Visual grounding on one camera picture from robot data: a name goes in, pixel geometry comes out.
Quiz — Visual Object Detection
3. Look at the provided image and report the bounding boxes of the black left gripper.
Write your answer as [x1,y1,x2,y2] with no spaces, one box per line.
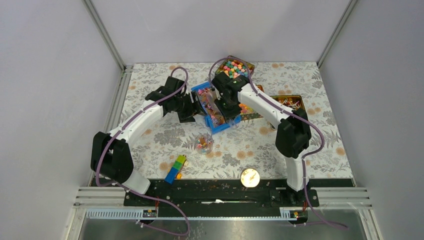
[174,90,207,123]

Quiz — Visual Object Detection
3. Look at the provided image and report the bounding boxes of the blue plastic bin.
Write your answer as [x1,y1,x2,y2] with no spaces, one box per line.
[191,82,242,134]

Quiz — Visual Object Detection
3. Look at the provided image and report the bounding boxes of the clear glass jar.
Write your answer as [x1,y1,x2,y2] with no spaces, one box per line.
[194,133,214,155]

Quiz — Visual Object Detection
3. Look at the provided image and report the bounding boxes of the gold round jar lid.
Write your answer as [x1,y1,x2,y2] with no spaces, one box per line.
[240,168,261,188]

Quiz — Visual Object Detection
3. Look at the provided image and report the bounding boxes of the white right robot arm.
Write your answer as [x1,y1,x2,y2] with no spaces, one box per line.
[210,72,312,206]

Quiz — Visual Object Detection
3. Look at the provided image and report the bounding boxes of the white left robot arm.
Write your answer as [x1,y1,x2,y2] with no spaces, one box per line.
[90,76,201,206]

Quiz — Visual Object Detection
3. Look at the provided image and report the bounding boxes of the gold tin with gummy candies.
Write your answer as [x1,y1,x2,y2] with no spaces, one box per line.
[239,103,262,121]

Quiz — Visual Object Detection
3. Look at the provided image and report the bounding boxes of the dark tin with pastel candies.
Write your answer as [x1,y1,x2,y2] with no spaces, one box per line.
[214,55,256,79]

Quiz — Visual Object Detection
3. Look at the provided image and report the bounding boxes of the floral patterned table mat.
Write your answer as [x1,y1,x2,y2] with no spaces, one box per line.
[120,62,353,179]

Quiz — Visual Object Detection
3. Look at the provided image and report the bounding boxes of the gold tin with lollipops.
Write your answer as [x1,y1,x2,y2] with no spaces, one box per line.
[271,95,305,110]

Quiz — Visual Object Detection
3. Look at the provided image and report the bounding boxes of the colourful toy brick stack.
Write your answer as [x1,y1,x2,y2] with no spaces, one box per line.
[164,155,187,185]

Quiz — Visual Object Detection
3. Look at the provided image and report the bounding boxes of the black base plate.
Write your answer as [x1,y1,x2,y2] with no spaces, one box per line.
[123,178,354,208]

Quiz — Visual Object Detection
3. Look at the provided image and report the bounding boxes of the grey cable duct rail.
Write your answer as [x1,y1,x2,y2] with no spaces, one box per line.
[85,208,308,221]

